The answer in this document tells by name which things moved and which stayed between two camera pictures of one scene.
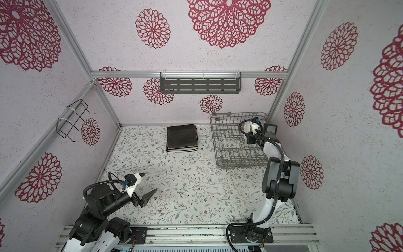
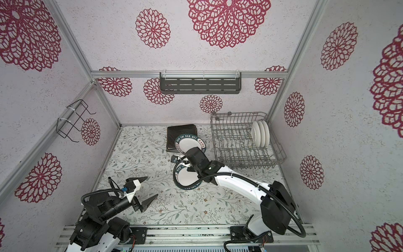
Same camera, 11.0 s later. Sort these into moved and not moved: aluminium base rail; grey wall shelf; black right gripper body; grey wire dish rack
Moved: black right gripper body
Not moved: grey wall shelf; aluminium base rail; grey wire dish rack
